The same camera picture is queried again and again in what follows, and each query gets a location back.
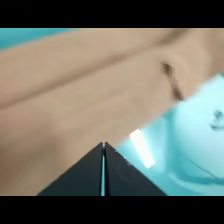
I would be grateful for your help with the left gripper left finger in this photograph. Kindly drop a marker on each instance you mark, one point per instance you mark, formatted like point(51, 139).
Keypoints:
point(83, 176)

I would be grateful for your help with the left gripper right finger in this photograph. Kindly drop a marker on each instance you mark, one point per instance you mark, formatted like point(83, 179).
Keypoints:
point(128, 180)

